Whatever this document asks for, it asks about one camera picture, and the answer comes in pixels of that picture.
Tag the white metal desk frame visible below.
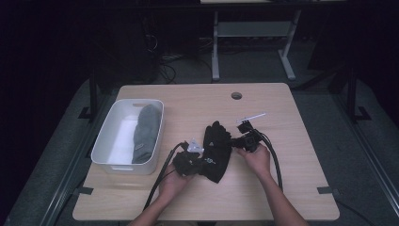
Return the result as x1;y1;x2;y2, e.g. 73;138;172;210
211;8;302;82

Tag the black metal post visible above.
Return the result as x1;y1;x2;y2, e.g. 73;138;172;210
78;67;100;121
345;62;373;122

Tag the bundle of floor cables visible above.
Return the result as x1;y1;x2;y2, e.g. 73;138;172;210
153;53;215;85

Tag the white plastic bin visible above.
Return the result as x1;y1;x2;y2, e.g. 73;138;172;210
90;99;165;176

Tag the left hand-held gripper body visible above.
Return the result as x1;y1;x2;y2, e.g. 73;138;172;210
172;138;205;177

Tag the person's left hand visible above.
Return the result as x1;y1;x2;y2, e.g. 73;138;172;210
158;163;196;202

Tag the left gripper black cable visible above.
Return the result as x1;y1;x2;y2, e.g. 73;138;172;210
142;141;190;212

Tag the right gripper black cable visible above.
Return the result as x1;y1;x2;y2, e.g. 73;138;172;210
256;129;284;193

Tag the person's right hand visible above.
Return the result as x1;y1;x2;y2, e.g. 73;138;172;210
234;142;272;180

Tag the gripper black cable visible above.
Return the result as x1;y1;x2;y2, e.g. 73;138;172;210
256;129;284;193
142;141;190;212

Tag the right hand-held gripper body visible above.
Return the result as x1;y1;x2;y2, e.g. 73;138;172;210
235;112;267;153

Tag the black tape strip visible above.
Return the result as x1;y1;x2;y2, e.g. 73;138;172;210
73;186;94;196
316;186;341;195

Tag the grey mitten with label patch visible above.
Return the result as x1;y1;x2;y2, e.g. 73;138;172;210
131;105;161;165

